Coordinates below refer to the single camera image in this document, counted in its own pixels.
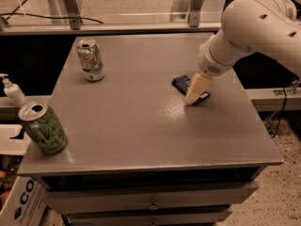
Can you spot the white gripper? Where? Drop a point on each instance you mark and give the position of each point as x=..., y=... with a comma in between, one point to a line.
x=209, y=63

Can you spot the dark blue snack bar wrapper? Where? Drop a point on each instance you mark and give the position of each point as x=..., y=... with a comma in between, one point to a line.
x=182, y=83

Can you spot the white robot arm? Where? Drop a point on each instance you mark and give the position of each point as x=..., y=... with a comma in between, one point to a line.
x=268, y=27

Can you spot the white green 7up can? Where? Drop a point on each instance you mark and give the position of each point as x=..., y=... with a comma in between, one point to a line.
x=90, y=59

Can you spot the green soda can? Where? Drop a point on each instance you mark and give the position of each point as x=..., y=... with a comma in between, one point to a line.
x=42, y=125

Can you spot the grey drawer cabinet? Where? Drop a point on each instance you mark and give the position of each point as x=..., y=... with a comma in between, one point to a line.
x=137, y=155

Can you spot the white pump lotion bottle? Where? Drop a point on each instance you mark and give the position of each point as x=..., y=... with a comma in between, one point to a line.
x=13, y=91

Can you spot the white cardboard box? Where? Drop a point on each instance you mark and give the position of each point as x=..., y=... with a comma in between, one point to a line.
x=21, y=203

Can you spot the metal frame rail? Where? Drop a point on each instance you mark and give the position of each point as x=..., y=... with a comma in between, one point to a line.
x=99, y=17

